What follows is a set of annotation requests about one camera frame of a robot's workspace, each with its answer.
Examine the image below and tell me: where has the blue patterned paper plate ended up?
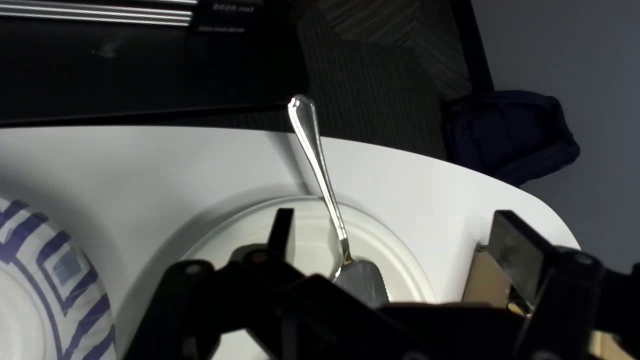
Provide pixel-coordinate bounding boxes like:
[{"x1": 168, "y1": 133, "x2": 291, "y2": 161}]
[{"x1": 0, "y1": 195, "x2": 119, "y2": 360}]

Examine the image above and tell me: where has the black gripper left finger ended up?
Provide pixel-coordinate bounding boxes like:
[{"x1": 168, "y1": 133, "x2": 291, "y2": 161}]
[{"x1": 126, "y1": 206, "x2": 375, "y2": 360}]

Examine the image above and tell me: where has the dark bag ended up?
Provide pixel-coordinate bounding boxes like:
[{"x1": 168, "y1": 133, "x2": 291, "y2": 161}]
[{"x1": 440, "y1": 89, "x2": 582, "y2": 189}]

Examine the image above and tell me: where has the plain white plate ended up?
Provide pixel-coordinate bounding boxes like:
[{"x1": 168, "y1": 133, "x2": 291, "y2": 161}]
[{"x1": 178, "y1": 195, "x2": 436, "y2": 360}]

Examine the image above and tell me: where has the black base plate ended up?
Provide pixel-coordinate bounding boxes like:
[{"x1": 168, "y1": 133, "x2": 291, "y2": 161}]
[{"x1": 0, "y1": 17, "x2": 316, "y2": 128}]

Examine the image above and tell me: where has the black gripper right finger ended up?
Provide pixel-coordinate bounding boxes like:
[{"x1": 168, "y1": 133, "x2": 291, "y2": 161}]
[{"x1": 489, "y1": 208, "x2": 606, "y2": 360}]

